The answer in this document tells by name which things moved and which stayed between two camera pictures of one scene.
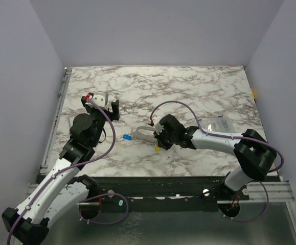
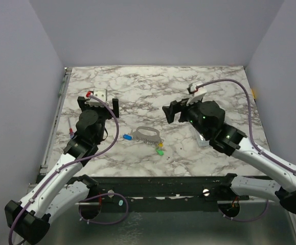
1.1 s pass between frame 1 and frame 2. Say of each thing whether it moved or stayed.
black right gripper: moved
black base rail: stayed
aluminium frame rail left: stayed
